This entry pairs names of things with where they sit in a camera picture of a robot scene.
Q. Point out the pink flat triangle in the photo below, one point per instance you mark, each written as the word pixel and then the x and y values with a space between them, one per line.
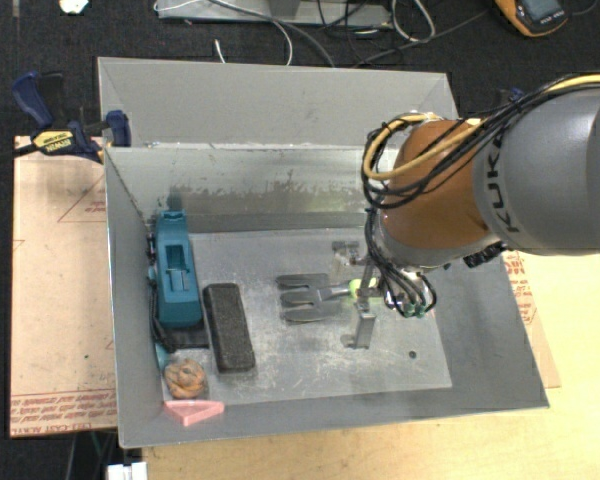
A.
pixel 192 411

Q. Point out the brown cardboard board red print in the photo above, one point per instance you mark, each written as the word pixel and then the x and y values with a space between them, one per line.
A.
pixel 60 278

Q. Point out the grey metal bin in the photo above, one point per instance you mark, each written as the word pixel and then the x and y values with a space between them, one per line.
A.
pixel 290 368

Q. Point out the black cylinder on white bracket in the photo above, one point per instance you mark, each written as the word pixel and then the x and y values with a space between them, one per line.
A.
pixel 485 256

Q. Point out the brown toy pretzel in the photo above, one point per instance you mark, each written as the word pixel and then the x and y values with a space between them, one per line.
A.
pixel 185 379

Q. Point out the teal and black tool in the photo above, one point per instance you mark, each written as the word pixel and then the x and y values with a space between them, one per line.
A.
pixel 176 278

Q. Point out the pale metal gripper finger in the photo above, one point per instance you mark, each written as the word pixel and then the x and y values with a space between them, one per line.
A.
pixel 344 251
pixel 364 329

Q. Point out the dark green flat block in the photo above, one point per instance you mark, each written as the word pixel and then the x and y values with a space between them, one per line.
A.
pixel 228 327

